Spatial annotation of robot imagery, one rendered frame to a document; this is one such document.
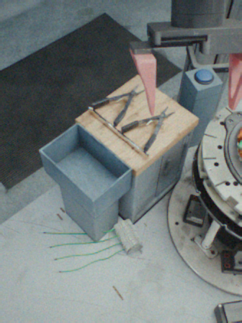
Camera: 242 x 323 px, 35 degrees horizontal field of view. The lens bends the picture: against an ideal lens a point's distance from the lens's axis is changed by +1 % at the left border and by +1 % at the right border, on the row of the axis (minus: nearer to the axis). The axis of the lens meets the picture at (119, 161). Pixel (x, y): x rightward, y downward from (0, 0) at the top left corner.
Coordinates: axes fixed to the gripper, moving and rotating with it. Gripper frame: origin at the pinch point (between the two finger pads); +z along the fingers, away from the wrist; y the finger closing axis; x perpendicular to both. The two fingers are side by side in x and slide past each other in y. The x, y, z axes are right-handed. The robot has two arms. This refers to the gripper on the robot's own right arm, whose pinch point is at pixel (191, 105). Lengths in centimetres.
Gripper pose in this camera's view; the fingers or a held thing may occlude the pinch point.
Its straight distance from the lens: 47.6
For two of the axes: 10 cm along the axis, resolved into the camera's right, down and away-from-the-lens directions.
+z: 0.3, 8.9, 4.6
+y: 10.0, -0.7, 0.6
